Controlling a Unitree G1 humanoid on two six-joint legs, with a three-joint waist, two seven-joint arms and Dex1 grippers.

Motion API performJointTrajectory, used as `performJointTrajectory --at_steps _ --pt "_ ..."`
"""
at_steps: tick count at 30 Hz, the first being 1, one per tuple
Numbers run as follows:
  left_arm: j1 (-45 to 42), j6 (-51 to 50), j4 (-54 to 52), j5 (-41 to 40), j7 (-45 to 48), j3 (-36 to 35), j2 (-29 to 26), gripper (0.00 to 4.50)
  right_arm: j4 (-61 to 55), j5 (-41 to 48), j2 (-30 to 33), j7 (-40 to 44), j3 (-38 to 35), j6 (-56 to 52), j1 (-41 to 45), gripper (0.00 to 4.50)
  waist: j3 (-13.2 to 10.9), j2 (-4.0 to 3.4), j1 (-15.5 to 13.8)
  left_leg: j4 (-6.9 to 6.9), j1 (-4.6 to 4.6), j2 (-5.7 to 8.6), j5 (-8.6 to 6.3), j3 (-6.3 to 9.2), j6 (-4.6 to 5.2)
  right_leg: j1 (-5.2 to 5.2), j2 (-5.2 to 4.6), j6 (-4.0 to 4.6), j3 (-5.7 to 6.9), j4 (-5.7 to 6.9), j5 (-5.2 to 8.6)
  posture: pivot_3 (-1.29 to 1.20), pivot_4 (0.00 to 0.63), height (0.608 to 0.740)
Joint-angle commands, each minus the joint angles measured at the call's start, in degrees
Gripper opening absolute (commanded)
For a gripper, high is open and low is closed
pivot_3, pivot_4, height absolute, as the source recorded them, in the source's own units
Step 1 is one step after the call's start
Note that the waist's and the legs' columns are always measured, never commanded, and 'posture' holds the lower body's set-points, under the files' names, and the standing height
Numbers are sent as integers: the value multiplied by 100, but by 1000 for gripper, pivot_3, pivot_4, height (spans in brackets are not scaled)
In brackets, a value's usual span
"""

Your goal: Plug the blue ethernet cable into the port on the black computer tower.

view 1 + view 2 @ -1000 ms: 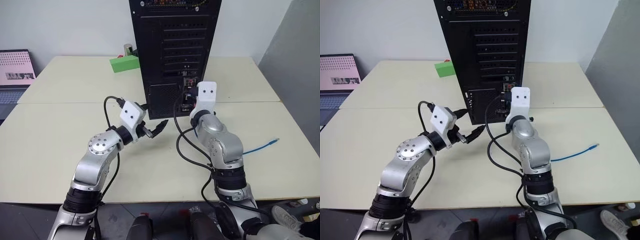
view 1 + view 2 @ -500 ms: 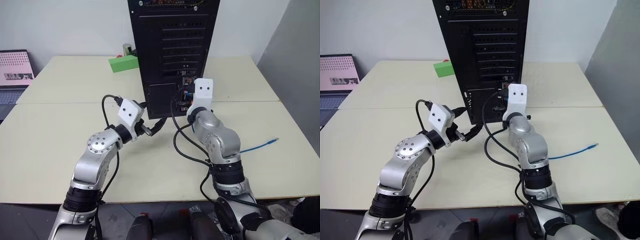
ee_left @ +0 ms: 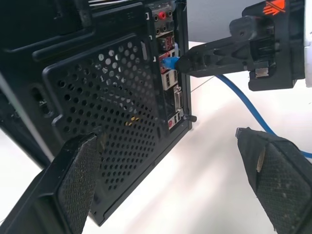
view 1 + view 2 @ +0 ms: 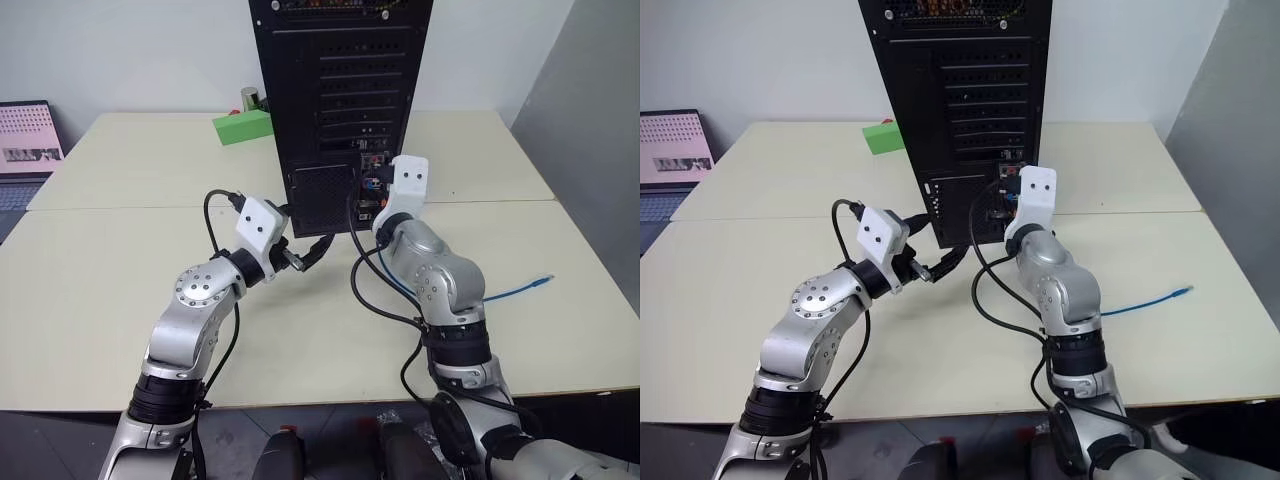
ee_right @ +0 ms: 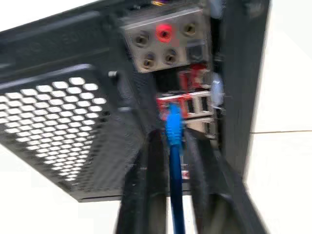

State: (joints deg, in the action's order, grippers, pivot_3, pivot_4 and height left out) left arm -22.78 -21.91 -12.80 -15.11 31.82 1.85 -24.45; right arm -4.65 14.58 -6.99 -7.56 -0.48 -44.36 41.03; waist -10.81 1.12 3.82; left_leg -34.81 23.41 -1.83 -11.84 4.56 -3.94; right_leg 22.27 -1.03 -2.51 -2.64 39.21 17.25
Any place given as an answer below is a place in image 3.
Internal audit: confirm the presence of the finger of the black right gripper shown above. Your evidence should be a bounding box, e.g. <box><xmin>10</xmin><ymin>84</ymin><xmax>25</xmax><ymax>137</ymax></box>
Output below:
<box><xmin>228</xmin><ymin>15</ymin><xmax>258</xmax><ymax>46</ymax></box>

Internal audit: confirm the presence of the blue ethernet cable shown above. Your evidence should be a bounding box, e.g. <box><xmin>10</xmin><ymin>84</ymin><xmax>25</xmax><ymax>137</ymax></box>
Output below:
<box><xmin>162</xmin><ymin>56</ymin><xmax>312</xmax><ymax>158</ymax></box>

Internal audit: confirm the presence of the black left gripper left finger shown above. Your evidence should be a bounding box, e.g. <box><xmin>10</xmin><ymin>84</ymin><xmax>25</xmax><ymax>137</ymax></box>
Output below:
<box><xmin>0</xmin><ymin>133</ymin><xmax>102</xmax><ymax>234</ymax></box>

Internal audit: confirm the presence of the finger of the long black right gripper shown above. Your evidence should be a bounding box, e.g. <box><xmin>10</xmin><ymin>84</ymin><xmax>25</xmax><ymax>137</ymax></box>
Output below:
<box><xmin>175</xmin><ymin>36</ymin><xmax>253</xmax><ymax>79</ymax></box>

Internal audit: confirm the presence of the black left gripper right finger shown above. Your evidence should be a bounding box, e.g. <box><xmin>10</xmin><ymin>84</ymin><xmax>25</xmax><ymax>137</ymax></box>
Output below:
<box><xmin>235</xmin><ymin>126</ymin><xmax>312</xmax><ymax>234</ymax></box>

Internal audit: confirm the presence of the black computer tower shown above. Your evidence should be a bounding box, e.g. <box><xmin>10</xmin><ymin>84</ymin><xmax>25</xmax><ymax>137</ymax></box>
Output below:
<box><xmin>0</xmin><ymin>0</ymin><xmax>193</xmax><ymax>227</ymax></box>

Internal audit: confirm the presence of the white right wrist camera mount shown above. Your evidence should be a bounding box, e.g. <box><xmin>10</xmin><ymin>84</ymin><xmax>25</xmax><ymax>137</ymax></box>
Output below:
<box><xmin>303</xmin><ymin>0</ymin><xmax>312</xmax><ymax>88</ymax></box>

